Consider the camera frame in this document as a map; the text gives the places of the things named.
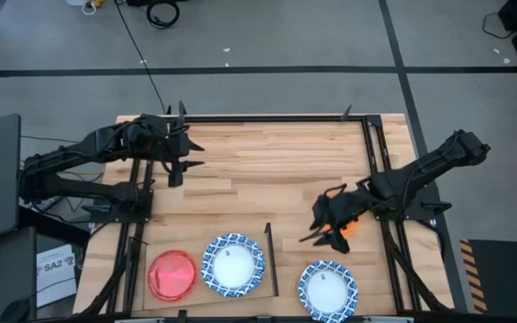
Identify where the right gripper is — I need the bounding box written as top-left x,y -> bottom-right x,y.
299,183 -> 372,255

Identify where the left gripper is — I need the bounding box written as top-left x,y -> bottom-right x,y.
159,120 -> 206,171

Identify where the blue patterned paper plate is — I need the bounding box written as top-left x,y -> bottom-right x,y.
297,259 -> 359,323
200,231 -> 267,299

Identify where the pink transparent plastic plate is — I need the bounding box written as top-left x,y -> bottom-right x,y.
146,249 -> 198,302

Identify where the wooden shelf board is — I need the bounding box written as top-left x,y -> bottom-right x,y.
143,232 -> 282,311

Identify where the black mat with hazard stripes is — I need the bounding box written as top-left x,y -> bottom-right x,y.
459,238 -> 517,316

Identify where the white printed paper sheet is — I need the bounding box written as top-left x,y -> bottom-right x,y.
35,243 -> 79,310

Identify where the dark computer desk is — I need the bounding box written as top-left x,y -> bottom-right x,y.
0,205 -> 92,323

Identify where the black computer mouse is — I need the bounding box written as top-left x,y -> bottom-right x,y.
0,298 -> 31,323

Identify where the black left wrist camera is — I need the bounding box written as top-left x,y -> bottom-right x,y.
167,161 -> 186,188

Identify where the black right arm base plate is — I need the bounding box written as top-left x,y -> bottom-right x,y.
372,196 -> 452,222

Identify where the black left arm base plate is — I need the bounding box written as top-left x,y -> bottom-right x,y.
82,188 -> 154,224

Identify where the long black floor cable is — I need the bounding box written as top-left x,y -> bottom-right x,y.
113,0 -> 170,116

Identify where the coiled black cable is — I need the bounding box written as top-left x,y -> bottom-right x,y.
145,0 -> 181,30

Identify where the gray cable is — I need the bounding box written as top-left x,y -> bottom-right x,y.
19,135 -> 78,144

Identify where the thin black cable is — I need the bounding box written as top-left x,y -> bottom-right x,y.
481,11 -> 513,40

